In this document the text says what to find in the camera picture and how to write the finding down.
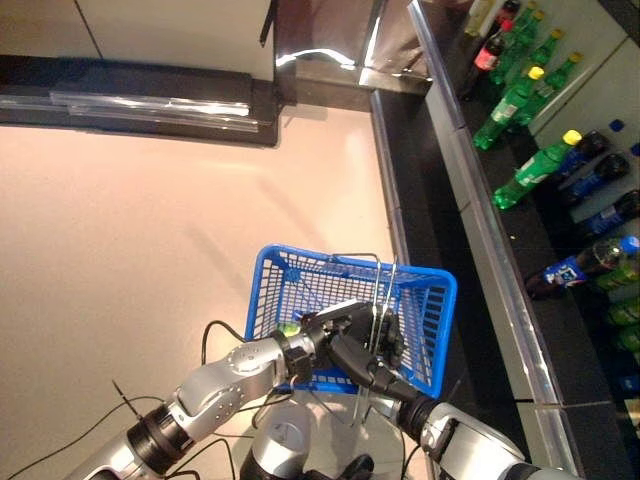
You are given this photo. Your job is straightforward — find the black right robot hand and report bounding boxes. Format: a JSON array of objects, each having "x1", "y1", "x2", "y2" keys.
[{"x1": 327, "y1": 334, "x2": 424, "y2": 404}]

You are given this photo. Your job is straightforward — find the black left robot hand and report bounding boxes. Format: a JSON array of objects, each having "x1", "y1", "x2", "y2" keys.
[{"x1": 299, "y1": 299, "x2": 404, "y2": 374}]

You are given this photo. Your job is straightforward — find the blue plastic shopping basket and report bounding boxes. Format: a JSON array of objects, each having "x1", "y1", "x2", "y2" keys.
[{"x1": 243, "y1": 243, "x2": 459, "y2": 401}]

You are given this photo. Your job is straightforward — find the green Sprite bottle yellow cap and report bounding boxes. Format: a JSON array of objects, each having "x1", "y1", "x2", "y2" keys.
[
  {"x1": 517, "y1": 51, "x2": 584, "y2": 126},
  {"x1": 472, "y1": 66, "x2": 545, "y2": 151},
  {"x1": 512, "y1": 0, "x2": 540, "y2": 36},
  {"x1": 504, "y1": 28, "x2": 565, "y2": 101},
  {"x1": 491, "y1": 129, "x2": 583, "y2": 211},
  {"x1": 489, "y1": 9, "x2": 546, "y2": 86}
]

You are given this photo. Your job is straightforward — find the black right robot foot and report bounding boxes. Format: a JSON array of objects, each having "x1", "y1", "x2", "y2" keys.
[{"x1": 342, "y1": 453, "x2": 376, "y2": 480}]

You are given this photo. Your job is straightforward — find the grey left robot leg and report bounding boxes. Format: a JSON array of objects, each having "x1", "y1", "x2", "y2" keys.
[{"x1": 239, "y1": 404, "x2": 314, "y2": 480}]

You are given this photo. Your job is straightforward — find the black shelf base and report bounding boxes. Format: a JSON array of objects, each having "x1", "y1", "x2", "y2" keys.
[{"x1": 369, "y1": 87, "x2": 526, "y2": 461}]

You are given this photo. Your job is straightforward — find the Pepsi bottle square print label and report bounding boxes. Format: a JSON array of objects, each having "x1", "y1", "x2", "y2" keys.
[{"x1": 524, "y1": 235, "x2": 640, "y2": 301}]

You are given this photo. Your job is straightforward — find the Coca-Cola bottle red cap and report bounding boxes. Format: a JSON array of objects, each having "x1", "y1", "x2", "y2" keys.
[
  {"x1": 492, "y1": 0, "x2": 521, "y2": 24},
  {"x1": 459, "y1": 18, "x2": 515, "y2": 101}
]

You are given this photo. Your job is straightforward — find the reflective metal end panel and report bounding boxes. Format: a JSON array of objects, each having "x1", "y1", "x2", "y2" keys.
[{"x1": 272, "y1": 0, "x2": 434, "y2": 96}]

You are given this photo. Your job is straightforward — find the yellow tea bottle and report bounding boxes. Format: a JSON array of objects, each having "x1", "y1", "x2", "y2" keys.
[{"x1": 463, "y1": 0, "x2": 496, "y2": 37}]

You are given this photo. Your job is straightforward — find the low black shelf unit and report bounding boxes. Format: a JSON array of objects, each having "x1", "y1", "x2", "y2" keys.
[{"x1": 0, "y1": 53, "x2": 281, "y2": 149}]

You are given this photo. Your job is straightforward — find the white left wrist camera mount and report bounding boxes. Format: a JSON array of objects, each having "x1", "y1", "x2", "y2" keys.
[{"x1": 314, "y1": 298, "x2": 365, "y2": 321}]

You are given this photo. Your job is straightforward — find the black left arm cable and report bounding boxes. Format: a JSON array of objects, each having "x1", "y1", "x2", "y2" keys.
[{"x1": 4, "y1": 319, "x2": 294, "y2": 480}]

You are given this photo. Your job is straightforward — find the black shelf board clear rail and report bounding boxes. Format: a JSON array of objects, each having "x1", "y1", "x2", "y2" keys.
[{"x1": 407, "y1": 0, "x2": 640, "y2": 480}]

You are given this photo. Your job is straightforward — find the dark hanging strap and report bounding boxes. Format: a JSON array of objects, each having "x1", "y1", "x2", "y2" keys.
[{"x1": 258, "y1": 0, "x2": 281, "y2": 49}]

